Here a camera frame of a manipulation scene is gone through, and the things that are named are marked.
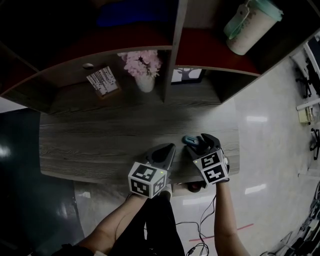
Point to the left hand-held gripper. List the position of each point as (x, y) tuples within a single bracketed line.
[(146, 178)]

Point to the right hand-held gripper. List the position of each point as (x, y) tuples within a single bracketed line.
[(211, 167)]

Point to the blue item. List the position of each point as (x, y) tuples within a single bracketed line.
[(190, 140)]

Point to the grey drawer with red knob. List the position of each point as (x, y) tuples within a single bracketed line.
[(185, 190)]

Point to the person's left forearm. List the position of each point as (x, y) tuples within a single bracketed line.
[(112, 225)]

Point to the person's right forearm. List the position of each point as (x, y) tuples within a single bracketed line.
[(225, 220)]

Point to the wooden desk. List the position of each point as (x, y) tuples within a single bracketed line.
[(100, 140)]

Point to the person's grey shoe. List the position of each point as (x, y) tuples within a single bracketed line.
[(166, 193)]

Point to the black framed tree picture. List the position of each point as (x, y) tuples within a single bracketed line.
[(186, 75)]

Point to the person's black trousers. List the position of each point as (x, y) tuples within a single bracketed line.
[(155, 230)]

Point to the red floor tape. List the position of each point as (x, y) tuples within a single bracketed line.
[(222, 233)]

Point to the pink flowers in white vase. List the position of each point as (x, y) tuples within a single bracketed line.
[(143, 66)]

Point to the white box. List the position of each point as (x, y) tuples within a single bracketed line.
[(305, 113)]

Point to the black chair base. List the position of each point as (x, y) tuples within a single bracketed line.
[(316, 143)]

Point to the black office chair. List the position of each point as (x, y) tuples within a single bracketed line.
[(306, 77)]

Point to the beige cup with green lid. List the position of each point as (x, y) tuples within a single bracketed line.
[(250, 27)]

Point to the blue box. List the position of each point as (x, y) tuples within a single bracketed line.
[(130, 15)]

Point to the wooden shelf unit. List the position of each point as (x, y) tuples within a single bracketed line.
[(75, 30)]

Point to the striped card in wooden frame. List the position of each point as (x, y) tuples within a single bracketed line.
[(103, 80)]

